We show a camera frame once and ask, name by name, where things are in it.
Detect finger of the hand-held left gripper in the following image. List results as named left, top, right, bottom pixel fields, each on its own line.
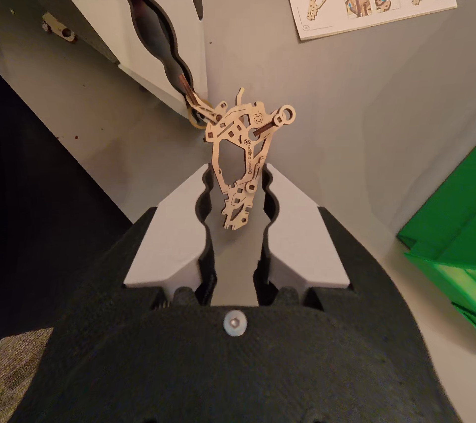
left=55, top=0, right=195, bottom=121
left=130, top=0, right=208, bottom=95

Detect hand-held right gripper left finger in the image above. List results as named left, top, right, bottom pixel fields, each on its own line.
left=123, top=163, right=217, bottom=306

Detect stacked green plastic bins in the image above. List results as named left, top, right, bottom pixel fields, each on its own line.
left=396, top=146, right=476, bottom=323

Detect wooden buggy model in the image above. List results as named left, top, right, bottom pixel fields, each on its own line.
left=185, top=87, right=297, bottom=232

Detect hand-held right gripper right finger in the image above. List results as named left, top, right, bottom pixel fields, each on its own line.
left=255, top=163, right=351, bottom=305

